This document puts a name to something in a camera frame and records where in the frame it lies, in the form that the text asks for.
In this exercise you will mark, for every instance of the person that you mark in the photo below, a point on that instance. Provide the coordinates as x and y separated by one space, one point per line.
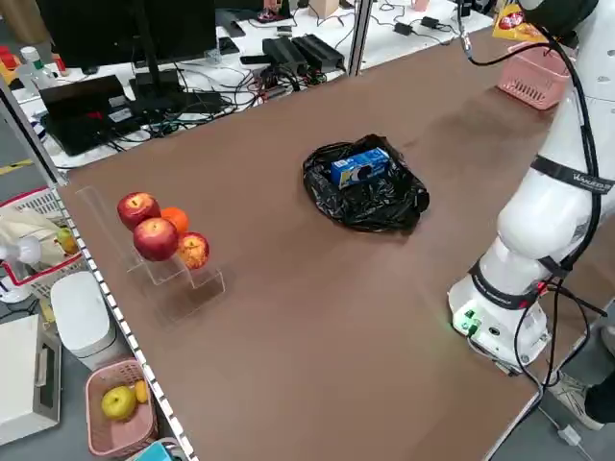
596 384

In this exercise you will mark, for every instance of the grey floor plug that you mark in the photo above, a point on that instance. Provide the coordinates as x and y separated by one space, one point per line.
569 434

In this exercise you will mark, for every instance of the perforated metal table rail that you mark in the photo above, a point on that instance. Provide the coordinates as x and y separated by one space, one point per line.
125 331

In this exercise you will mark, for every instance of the black power supply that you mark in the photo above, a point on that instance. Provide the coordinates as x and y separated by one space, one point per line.
319 50
283 53

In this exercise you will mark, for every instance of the white box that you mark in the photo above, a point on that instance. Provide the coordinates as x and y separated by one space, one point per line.
19 379

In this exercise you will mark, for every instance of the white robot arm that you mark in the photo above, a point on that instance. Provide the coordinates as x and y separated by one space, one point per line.
543 225

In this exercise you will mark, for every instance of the black laptop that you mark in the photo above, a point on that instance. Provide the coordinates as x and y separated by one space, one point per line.
81 115

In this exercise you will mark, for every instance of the aluminium frame post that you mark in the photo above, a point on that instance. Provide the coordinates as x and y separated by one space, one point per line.
360 33
29 129

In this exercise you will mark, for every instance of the black power adapter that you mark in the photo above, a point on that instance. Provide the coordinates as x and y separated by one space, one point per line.
404 28
429 22

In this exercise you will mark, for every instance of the black phone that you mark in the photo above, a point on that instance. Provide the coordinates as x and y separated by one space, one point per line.
235 29
228 45

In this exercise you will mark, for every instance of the beige cloth bag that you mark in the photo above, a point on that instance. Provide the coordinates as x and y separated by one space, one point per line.
29 230

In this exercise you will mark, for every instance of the white red-rimmed basket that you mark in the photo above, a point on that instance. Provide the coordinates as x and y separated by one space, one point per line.
43 276

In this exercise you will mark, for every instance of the blue cookie box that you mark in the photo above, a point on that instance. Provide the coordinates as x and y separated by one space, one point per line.
360 165

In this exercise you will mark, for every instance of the yellow-red mottled apple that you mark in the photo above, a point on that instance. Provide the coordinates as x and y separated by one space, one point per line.
194 250

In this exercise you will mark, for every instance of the pink plastic snack basket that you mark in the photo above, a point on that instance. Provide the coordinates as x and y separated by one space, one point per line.
533 86

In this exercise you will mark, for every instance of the clear white-capped bottle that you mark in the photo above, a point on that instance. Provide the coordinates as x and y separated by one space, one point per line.
33 67

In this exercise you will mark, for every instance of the teal plastic item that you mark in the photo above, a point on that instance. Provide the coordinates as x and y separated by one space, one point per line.
156 451

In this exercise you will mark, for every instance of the red toy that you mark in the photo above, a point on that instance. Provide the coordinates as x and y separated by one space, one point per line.
7 62

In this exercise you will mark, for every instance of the yellow wafer box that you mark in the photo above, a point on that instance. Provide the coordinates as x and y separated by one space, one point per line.
516 24

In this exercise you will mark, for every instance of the clear acrylic fruit stand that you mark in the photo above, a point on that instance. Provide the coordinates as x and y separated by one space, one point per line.
206 283

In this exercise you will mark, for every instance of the orange fruit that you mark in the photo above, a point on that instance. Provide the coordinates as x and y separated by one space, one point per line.
179 219

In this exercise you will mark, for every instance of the small yellow-green fruit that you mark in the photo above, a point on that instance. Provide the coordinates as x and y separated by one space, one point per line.
68 241

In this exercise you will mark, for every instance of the white waste bin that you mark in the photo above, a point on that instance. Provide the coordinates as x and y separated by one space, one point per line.
81 317

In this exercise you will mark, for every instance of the red apple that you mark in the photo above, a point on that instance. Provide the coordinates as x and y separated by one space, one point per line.
154 238
138 210

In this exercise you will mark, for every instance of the black monitor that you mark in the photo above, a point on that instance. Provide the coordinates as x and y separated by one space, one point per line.
96 29

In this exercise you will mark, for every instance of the black plastic bag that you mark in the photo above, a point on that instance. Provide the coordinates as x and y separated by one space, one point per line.
375 206

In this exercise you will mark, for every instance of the pink plastic fruit basket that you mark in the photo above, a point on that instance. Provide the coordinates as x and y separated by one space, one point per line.
120 437

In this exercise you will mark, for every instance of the black monitor stand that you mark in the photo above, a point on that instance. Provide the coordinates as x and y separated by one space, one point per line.
156 89

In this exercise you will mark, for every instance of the white desk fan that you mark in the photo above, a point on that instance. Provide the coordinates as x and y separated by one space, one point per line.
21 249

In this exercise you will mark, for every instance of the small yellow fruit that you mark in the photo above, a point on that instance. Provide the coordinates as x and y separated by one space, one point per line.
140 391

